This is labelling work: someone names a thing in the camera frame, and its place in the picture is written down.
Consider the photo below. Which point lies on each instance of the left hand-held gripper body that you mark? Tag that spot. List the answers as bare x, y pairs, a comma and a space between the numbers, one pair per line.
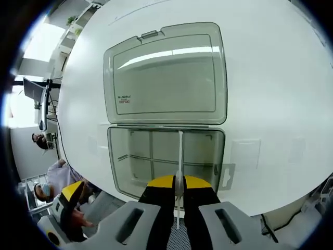
52, 221

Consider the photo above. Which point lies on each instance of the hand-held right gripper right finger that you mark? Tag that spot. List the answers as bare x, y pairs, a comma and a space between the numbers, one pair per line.
200, 208

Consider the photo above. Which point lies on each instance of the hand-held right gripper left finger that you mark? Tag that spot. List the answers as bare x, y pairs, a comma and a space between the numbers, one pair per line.
156, 208

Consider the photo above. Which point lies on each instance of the clear grey guide fixture box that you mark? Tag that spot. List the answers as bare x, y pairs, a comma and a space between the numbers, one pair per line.
166, 78

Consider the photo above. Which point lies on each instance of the person's left hand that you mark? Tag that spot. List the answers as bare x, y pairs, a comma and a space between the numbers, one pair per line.
75, 224

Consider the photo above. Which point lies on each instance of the metal storage rack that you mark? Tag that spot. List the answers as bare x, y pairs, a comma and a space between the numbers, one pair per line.
31, 205

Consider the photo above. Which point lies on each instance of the white mesh office chair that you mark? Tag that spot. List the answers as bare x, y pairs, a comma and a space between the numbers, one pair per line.
104, 208

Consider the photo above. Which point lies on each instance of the black desk monitor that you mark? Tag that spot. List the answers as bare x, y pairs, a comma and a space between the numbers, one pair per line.
32, 89

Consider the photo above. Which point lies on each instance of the white open shelf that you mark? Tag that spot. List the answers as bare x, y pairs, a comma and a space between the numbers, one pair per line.
70, 49

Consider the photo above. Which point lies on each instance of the small green potted plant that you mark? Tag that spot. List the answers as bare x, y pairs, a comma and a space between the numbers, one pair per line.
72, 20
78, 32

